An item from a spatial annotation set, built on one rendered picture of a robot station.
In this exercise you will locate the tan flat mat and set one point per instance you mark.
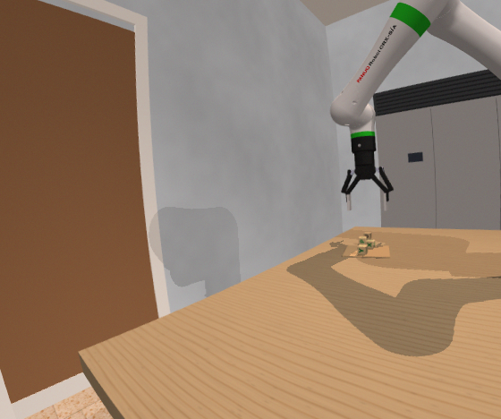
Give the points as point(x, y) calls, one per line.
point(378, 252)

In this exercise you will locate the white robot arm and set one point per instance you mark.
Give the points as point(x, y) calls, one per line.
point(456, 24)

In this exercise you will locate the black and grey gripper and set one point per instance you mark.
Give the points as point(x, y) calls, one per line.
point(365, 168)

